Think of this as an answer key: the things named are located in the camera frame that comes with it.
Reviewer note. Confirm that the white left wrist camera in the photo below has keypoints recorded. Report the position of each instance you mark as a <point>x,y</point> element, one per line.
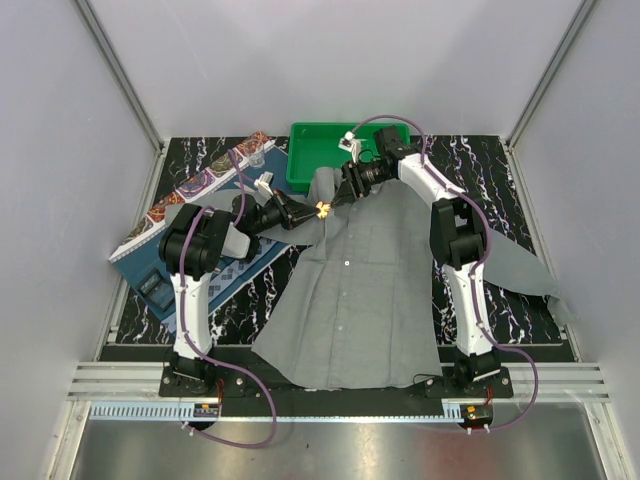
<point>263,184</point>

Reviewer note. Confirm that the grey button shirt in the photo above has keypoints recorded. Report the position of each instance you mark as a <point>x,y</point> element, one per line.
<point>357,310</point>

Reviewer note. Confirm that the right frame post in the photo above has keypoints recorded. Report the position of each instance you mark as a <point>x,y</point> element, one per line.
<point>564,47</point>

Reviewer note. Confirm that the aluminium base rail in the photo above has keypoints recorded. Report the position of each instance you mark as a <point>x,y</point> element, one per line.
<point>243,387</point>

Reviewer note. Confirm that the gold leaf brooch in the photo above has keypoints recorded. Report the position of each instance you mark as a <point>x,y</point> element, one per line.
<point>323,209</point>

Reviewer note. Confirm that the left frame post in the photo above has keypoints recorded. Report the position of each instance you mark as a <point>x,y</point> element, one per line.
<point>107,51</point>

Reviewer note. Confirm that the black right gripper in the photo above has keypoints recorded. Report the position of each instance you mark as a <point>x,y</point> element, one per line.
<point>351,186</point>

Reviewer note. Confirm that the clear small glass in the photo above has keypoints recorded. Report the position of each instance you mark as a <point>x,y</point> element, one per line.
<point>256,157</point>

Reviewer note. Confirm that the frame post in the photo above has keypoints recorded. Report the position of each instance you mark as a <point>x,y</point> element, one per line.
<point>564,47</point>
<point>107,51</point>

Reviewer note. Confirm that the blue patterned placemat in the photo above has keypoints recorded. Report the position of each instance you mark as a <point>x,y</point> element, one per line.
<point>242,294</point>

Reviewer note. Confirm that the colourful patterned table runner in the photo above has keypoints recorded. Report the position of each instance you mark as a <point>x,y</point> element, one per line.
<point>200,165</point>

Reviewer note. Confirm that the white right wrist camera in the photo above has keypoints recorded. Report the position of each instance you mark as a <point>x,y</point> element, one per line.
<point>350,143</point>

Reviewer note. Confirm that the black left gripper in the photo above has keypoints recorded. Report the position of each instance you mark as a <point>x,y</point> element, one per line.
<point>287,209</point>

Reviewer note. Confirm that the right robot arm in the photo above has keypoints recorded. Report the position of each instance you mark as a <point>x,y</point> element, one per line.
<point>458,240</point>

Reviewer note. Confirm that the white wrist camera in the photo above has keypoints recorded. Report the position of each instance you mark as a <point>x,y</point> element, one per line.
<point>350,143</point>
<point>263,184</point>

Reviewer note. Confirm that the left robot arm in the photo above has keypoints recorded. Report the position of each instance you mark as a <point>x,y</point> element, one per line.
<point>196,240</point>

